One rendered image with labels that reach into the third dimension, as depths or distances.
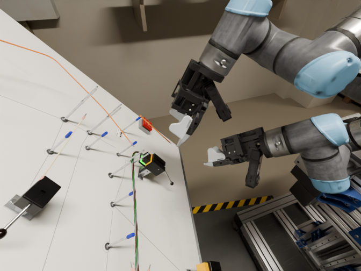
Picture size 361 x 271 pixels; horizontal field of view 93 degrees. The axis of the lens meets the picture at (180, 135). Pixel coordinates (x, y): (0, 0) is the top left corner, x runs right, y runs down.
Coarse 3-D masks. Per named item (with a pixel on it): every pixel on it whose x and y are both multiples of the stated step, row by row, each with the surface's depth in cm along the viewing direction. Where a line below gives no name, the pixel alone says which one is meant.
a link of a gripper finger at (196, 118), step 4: (200, 112) 41; (204, 112) 41; (196, 116) 41; (200, 116) 41; (192, 120) 42; (196, 120) 41; (200, 120) 42; (192, 124) 42; (196, 124) 42; (192, 128) 42; (196, 128) 42; (188, 132) 43; (192, 132) 43
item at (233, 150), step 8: (232, 136) 49; (240, 136) 50; (248, 136) 48; (256, 136) 46; (224, 144) 50; (232, 144) 49; (240, 144) 48; (248, 144) 48; (256, 144) 48; (264, 144) 44; (232, 152) 49; (240, 152) 48; (248, 152) 48; (264, 152) 44; (240, 160) 47; (248, 160) 48
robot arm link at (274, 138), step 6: (270, 132) 44; (276, 132) 43; (282, 132) 47; (264, 138) 45; (270, 138) 43; (276, 138) 42; (282, 138) 41; (270, 144) 43; (276, 144) 41; (282, 144) 41; (270, 150) 43; (276, 150) 42; (282, 150) 42; (276, 156) 44
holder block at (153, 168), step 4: (156, 156) 57; (152, 160) 55; (156, 160) 56; (160, 160) 57; (148, 164) 55; (152, 164) 54; (156, 164) 54; (160, 164) 56; (164, 164) 58; (148, 168) 55; (152, 168) 55; (156, 168) 56; (160, 168) 56; (164, 168) 57; (152, 172) 57; (156, 172) 57; (160, 172) 57
